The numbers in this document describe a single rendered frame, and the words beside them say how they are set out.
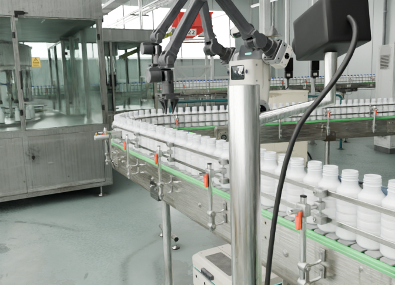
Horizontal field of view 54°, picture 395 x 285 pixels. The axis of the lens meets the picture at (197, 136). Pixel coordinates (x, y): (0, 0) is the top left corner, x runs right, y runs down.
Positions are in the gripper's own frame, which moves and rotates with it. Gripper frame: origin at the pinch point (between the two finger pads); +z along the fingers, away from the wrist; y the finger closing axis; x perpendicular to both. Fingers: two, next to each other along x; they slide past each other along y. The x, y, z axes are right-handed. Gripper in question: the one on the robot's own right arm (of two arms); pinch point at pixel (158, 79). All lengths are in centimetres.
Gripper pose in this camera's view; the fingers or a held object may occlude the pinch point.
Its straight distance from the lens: 231.5
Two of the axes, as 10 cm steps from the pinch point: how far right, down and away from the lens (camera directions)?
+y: -8.8, 0.9, -4.7
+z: 0.2, 9.9, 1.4
